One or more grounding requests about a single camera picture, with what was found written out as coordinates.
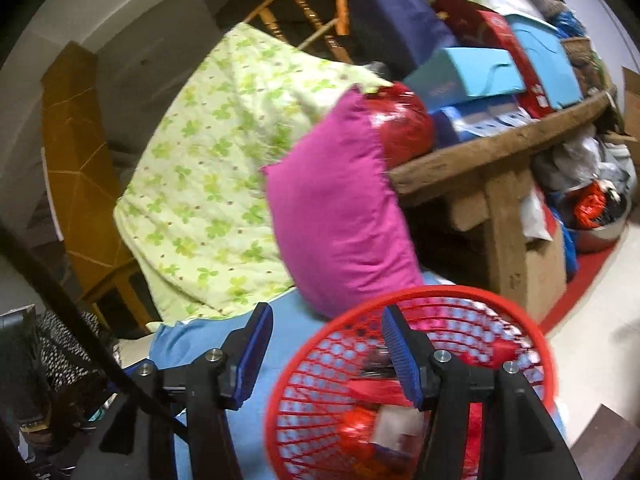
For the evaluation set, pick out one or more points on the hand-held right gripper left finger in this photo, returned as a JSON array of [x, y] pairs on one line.
[[252, 355]]

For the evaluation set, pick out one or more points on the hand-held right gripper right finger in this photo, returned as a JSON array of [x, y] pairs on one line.
[[405, 360]]

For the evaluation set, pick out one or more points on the dark plastic wrapper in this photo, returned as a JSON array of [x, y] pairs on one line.
[[375, 360]]

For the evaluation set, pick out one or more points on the white paper packet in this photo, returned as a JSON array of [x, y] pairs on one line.
[[395, 425]]

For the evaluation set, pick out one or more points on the red plastic mesh basket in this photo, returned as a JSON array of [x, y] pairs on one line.
[[320, 360]]

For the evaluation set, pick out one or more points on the red plastic bag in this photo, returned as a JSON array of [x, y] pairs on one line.
[[360, 430]]

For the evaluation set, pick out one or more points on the black white spotted garment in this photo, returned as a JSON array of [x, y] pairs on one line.
[[60, 355]]

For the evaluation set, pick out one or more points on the light blue blanket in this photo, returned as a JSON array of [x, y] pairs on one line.
[[200, 340]]

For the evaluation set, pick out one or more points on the magenta pillow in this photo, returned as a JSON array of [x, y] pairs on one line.
[[340, 210]]

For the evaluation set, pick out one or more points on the cardboard box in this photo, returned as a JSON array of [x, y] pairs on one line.
[[631, 90], [542, 270]]

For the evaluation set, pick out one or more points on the orange wooden cabinet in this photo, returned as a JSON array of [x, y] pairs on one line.
[[85, 185]]

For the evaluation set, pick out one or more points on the white sack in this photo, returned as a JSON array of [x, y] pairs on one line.
[[535, 215]]

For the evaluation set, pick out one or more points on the blue plastic sack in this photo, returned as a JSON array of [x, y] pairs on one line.
[[567, 245]]

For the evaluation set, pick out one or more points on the green floral quilt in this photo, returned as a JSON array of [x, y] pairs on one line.
[[210, 160]]

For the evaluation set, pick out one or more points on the wooden bench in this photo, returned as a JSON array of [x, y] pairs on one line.
[[500, 180]]

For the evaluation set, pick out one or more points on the red floor mat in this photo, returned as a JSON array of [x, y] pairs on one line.
[[590, 270]]

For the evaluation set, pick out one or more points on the brown wooden board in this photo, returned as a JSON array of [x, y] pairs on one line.
[[610, 440]]

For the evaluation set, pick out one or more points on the metal basin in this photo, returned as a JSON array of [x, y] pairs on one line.
[[600, 237]]

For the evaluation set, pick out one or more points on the shiny red bag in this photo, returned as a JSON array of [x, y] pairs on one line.
[[405, 125]]

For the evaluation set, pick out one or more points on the orange red bag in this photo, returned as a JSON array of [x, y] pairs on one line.
[[590, 205]]

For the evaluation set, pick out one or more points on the blue patterned box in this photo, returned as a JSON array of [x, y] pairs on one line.
[[480, 120]]

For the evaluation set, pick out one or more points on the grey plastic bag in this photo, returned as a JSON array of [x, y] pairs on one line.
[[575, 160]]

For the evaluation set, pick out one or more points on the small light blue box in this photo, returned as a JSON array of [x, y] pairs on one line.
[[465, 72]]

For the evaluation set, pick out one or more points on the large light blue box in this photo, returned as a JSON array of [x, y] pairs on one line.
[[545, 65]]

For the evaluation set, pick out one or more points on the dark red box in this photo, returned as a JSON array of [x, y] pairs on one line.
[[460, 15]]

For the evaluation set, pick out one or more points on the wooden spindle railing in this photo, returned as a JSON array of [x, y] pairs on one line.
[[310, 5]]

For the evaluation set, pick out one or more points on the wicker basket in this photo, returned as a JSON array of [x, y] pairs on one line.
[[577, 50]]

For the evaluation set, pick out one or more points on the dark blue crumpled bag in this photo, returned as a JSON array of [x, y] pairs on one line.
[[567, 22]]

